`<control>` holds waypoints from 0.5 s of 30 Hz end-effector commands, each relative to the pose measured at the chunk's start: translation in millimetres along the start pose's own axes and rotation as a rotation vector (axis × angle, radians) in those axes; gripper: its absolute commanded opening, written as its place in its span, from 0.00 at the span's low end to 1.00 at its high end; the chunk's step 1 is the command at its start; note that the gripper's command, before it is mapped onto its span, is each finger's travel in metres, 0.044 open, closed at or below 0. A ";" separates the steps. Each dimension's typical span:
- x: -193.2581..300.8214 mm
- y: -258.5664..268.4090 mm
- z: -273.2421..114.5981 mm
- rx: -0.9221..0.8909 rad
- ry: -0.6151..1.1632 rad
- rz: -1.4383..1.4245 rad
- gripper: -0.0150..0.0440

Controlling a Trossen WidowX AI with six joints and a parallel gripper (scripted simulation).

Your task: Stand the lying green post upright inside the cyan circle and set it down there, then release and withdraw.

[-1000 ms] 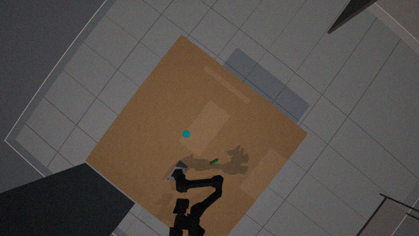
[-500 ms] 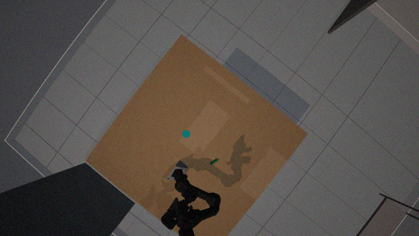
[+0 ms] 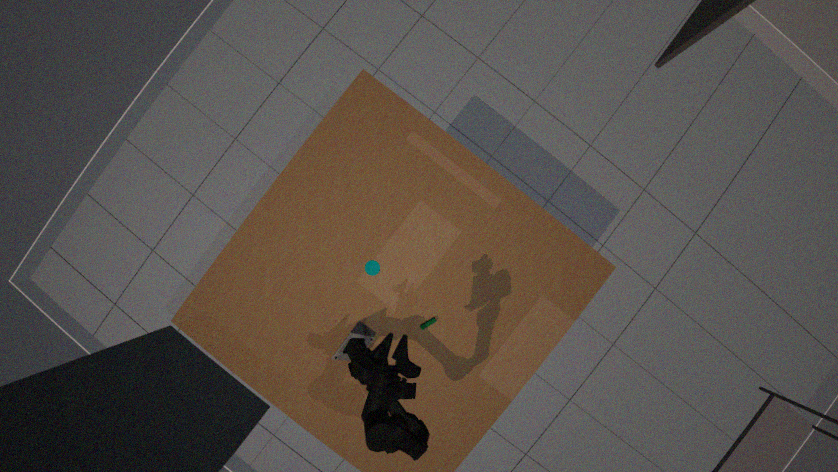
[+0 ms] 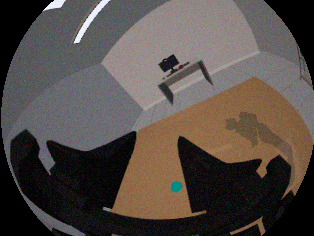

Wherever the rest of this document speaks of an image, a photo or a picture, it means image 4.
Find cyan flat circle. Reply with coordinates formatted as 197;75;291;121
170;181;182;193

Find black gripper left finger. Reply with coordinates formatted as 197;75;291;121
47;131;137;208

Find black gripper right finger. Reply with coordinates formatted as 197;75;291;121
177;137;262;214

